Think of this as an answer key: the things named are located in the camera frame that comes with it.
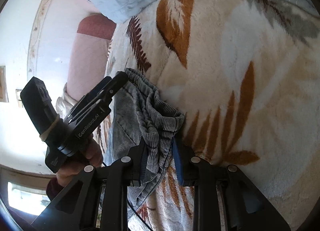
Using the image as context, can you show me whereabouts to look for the white floral pillow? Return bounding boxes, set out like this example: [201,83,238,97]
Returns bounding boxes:
[55,82,78,115]

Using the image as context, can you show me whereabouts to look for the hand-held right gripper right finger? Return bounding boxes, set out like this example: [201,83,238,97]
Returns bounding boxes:
[172,138,292,231]

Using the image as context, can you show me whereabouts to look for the person's left hand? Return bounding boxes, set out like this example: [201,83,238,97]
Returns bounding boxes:
[56,136,104,187]

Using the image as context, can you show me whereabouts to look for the small beige wall switch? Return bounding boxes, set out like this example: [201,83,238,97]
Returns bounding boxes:
[15,88,24,108]

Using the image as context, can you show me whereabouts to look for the blue denim pants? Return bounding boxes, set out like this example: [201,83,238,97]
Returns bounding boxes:
[104,68,186,219]

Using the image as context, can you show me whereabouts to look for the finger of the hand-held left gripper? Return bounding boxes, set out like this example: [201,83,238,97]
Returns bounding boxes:
[68,71,130,119]
[86,76,112,99]

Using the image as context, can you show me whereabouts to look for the person's left forearm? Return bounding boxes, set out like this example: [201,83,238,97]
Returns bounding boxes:
[46,178,66,202]

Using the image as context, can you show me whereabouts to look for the leaf print blanket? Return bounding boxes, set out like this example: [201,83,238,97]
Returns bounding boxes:
[99,0,320,231]

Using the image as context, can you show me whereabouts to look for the brown wooden window frame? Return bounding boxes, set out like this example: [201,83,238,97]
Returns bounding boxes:
[0,163,58,221]

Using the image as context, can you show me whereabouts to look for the pink bolster with red end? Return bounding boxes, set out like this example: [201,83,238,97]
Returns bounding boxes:
[51,0,117,101]

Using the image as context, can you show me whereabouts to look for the black cable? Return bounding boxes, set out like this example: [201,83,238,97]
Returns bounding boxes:
[101,161,153,231]

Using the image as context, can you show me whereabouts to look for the large beige wall switch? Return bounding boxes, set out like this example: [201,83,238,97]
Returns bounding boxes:
[0,66,9,103]

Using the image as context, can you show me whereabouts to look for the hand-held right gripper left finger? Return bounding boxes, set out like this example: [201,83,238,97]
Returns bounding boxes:
[31,143,148,231]

